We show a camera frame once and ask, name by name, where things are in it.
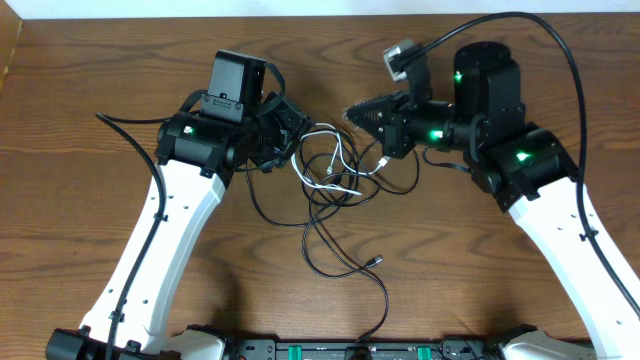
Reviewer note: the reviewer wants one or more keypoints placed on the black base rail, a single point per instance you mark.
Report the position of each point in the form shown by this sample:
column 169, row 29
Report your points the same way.
column 450, row 348

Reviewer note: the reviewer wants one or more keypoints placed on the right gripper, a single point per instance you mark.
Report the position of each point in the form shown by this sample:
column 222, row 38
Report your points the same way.
column 395, row 131

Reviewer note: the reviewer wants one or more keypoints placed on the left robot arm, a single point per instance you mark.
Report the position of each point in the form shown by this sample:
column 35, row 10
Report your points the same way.
column 214, row 135

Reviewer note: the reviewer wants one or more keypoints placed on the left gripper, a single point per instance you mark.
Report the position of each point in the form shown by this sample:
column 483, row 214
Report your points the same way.
column 300, row 123

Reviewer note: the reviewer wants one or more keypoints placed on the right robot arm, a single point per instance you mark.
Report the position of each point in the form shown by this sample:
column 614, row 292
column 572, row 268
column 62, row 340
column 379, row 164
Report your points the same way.
column 530, row 175

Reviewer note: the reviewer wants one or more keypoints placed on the wooden side panel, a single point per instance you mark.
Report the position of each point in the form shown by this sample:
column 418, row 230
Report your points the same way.
column 10, row 29

